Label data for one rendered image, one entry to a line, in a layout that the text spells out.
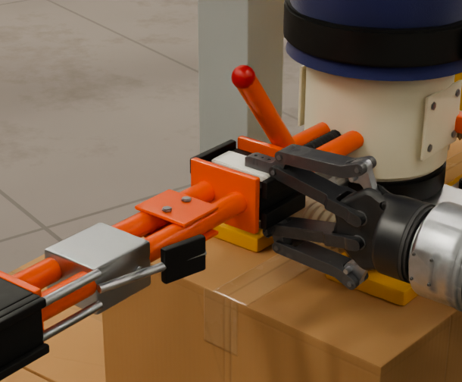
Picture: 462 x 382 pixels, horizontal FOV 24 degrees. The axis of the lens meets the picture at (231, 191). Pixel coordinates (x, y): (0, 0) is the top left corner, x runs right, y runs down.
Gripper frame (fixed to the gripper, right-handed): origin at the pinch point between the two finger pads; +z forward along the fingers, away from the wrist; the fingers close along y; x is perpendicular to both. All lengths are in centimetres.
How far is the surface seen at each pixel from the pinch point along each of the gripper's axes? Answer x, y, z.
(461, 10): 24.4, -14.5, -10.1
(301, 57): 16.1, -8.4, 4.5
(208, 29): 130, 35, 107
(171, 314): -0.3, 18.6, 9.8
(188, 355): -0.5, 23.0, 7.2
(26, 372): 16, 54, 53
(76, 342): 27, 54, 53
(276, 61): 143, 45, 95
